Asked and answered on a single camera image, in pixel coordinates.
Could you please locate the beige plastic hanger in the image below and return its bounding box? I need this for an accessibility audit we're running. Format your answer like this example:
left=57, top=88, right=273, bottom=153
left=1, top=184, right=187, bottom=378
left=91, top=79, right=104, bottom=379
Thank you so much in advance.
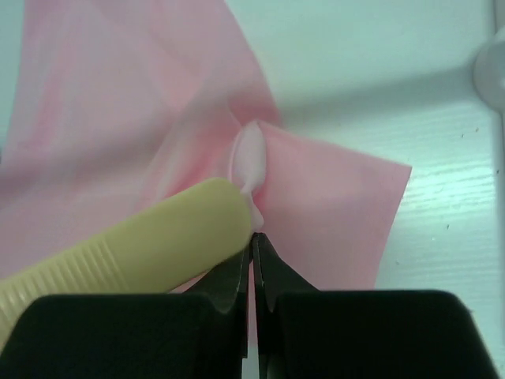
left=0, top=176, right=253, bottom=348

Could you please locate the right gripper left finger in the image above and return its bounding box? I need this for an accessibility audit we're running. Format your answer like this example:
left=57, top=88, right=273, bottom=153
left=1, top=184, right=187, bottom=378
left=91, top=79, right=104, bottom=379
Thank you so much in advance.
left=1, top=250, right=250, bottom=378

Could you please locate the pink t shirt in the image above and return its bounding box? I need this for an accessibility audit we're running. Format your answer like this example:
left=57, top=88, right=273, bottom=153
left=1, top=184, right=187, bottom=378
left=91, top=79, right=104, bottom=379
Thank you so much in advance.
left=0, top=0, right=413, bottom=379

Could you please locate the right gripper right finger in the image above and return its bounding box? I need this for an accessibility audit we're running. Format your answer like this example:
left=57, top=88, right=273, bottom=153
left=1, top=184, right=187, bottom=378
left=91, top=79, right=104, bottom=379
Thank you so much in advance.
left=252, top=234, right=498, bottom=378

